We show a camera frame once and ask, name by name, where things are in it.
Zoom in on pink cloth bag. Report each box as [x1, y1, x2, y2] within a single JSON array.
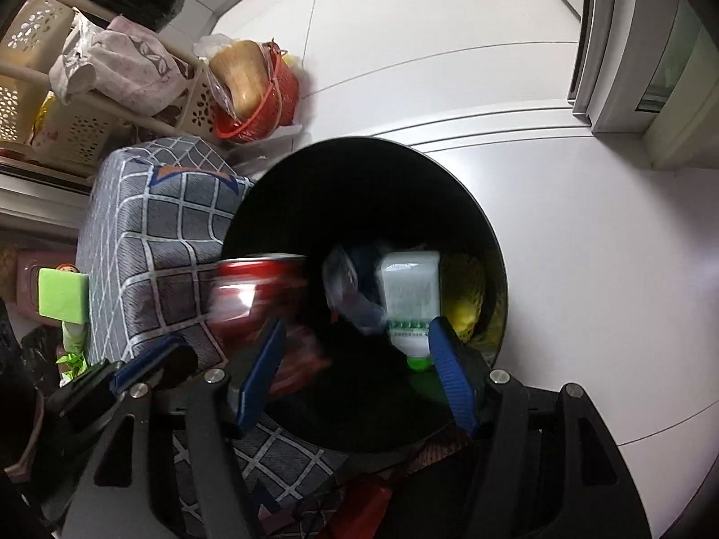
[[49, 16, 189, 116]]

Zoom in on white plastic bags in cart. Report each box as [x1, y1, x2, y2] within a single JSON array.
[[50, 11, 107, 105]]

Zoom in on red fabric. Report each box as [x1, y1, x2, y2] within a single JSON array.
[[328, 468, 394, 539]]

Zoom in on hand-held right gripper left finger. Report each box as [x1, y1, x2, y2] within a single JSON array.
[[62, 319, 287, 539]]

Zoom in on red can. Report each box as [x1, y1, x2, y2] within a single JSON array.
[[209, 254, 332, 399]]

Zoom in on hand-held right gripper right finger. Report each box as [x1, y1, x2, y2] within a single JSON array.
[[428, 317, 652, 539]]

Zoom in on white bottle with green cap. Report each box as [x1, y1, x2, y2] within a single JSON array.
[[375, 251, 444, 374]]

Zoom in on yellow foam net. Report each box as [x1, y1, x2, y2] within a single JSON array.
[[441, 252, 487, 343]]

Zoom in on black trash bin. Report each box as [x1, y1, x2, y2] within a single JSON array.
[[221, 136, 509, 455]]

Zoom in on black plastic bag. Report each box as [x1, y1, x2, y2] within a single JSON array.
[[0, 297, 62, 383]]

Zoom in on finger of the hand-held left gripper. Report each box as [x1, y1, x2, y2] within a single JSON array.
[[109, 337, 199, 397]]

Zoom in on grey sliding door frame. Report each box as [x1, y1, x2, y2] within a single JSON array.
[[567, 0, 719, 169]]

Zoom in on pink plastic stool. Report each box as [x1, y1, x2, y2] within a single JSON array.
[[16, 250, 41, 321]]

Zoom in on red plastic basket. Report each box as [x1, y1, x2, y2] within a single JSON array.
[[210, 39, 301, 144]]

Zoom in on brown item in plastic bag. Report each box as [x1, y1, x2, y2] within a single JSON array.
[[210, 39, 271, 119]]

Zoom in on beige storage cart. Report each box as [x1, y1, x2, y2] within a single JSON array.
[[0, 0, 226, 169]]

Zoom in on green sponge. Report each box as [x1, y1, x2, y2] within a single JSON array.
[[38, 268, 91, 323]]

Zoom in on yellow packet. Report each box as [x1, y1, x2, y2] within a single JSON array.
[[34, 93, 57, 141]]

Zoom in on green plastic bag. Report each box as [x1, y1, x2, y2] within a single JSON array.
[[56, 351, 93, 385]]

